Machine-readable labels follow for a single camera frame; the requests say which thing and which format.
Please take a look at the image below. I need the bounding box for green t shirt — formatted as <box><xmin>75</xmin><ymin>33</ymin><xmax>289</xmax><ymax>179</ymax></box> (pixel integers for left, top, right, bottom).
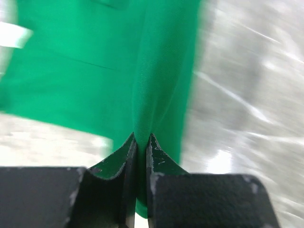
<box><xmin>0</xmin><ymin>0</ymin><xmax>204</xmax><ymax>218</ymax></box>

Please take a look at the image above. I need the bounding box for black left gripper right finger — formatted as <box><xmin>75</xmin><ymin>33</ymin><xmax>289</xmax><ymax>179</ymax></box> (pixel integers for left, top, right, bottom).
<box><xmin>146</xmin><ymin>135</ymin><xmax>280</xmax><ymax>228</ymax></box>

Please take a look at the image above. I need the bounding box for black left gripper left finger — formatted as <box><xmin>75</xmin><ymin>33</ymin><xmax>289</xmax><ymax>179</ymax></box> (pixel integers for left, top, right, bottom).
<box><xmin>0</xmin><ymin>135</ymin><xmax>137</xmax><ymax>228</ymax></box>

